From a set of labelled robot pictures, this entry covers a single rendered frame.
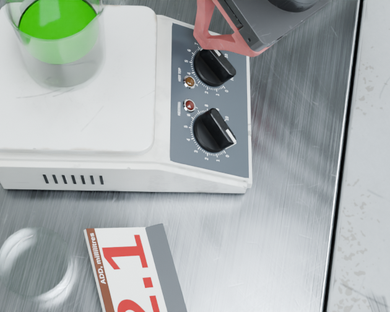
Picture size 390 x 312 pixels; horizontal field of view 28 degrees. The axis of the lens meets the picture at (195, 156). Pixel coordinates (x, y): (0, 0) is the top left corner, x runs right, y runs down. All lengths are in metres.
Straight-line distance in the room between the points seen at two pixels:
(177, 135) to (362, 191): 0.17
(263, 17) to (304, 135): 0.18
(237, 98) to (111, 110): 0.12
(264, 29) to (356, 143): 0.20
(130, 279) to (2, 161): 0.13
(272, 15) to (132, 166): 0.15
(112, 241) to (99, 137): 0.08
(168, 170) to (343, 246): 0.16
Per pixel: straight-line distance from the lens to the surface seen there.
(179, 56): 0.61
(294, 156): 0.65
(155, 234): 0.62
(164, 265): 0.61
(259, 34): 0.50
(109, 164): 0.57
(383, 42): 0.72
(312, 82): 0.68
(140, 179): 0.59
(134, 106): 0.56
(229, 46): 0.56
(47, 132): 0.56
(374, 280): 0.64
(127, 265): 0.59
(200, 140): 0.59
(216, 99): 0.61
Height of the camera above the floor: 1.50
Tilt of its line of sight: 69 degrees down
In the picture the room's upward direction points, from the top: 7 degrees clockwise
